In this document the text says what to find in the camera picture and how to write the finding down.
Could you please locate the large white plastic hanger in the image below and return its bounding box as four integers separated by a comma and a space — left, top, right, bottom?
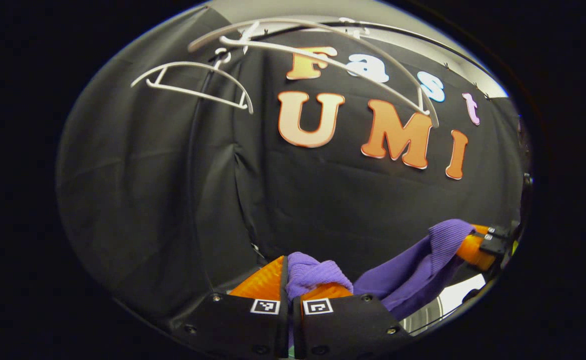
188, 17, 441, 130

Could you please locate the black clothes rack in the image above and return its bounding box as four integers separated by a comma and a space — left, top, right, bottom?
185, 20, 498, 281

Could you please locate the small white plastic hanger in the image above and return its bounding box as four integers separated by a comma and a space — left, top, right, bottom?
131, 47, 254, 115

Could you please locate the black backdrop cloth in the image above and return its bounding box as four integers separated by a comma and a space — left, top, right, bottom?
55, 5, 531, 336

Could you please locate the purple ribbed jacket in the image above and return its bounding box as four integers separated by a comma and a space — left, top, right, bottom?
285, 218, 476, 351

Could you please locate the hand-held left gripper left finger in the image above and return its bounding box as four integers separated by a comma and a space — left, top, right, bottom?
170, 255, 289, 360

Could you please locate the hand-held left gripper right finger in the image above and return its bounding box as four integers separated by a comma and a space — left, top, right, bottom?
293, 282, 413, 360

